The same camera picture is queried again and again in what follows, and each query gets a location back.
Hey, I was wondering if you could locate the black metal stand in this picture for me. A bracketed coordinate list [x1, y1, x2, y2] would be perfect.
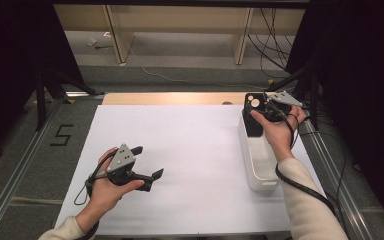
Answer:
[263, 62, 322, 132]
[34, 64, 106, 132]

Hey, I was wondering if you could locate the white floor cable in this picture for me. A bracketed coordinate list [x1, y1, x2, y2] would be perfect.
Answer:
[125, 41, 268, 91]

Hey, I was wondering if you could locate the metal floor rail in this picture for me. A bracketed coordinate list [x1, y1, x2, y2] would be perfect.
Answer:
[0, 97, 65, 240]
[299, 106, 376, 240]

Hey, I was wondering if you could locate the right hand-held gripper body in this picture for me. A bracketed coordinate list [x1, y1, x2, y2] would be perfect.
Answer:
[261, 90, 304, 123]

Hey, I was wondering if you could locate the light wooden shelf unit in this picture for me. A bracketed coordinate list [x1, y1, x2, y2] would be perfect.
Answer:
[53, 4, 306, 66]

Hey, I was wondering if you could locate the bundle of black cables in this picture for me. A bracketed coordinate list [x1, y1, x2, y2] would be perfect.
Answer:
[247, 7, 302, 80]

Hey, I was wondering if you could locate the white plastic box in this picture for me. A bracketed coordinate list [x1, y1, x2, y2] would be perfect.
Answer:
[237, 110, 283, 192]

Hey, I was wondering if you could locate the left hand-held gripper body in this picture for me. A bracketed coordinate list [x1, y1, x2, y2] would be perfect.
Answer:
[105, 143, 154, 193]

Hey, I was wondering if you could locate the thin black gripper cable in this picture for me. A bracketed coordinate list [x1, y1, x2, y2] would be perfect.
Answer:
[73, 149, 119, 207]

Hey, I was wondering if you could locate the thick black gripper cable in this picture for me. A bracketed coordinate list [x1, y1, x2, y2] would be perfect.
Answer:
[274, 162, 338, 218]

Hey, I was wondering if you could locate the white table sheet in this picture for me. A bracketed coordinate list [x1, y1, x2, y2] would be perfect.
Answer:
[54, 104, 328, 237]

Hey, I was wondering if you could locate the person's left hand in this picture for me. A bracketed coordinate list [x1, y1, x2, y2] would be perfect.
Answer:
[75, 147, 146, 234]

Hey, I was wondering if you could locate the person's right hand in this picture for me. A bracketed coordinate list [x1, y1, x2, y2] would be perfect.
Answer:
[250, 105, 306, 163]

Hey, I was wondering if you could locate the dark curtain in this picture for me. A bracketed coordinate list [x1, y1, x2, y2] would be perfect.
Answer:
[285, 0, 384, 234]
[0, 0, 85, 166]

